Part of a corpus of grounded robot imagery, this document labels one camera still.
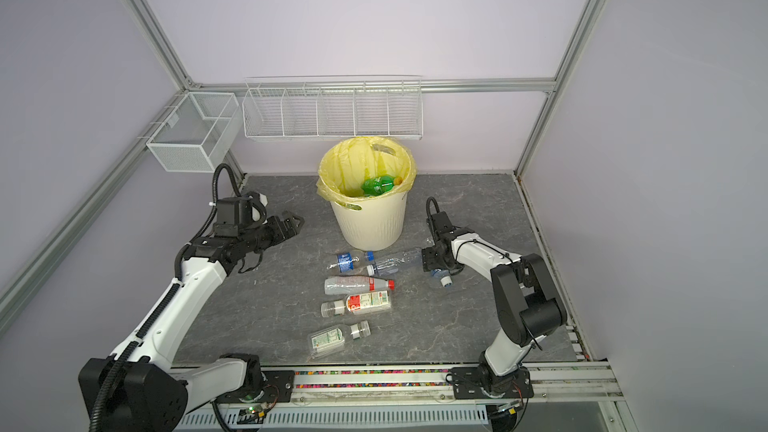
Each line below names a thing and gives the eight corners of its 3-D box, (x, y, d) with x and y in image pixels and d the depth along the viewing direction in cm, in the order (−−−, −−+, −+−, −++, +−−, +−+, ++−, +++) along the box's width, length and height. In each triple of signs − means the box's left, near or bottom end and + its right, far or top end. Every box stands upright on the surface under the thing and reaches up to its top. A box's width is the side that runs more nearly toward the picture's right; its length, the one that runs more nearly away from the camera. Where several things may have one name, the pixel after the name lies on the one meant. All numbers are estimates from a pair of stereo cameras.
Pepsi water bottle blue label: (329, 277, 94) (327, 270, 90) (328, 263, 97) (325, 256, 93) (376, 266, 96) (376, 259, 92) (373, 253, 99) (372, 246, 96)
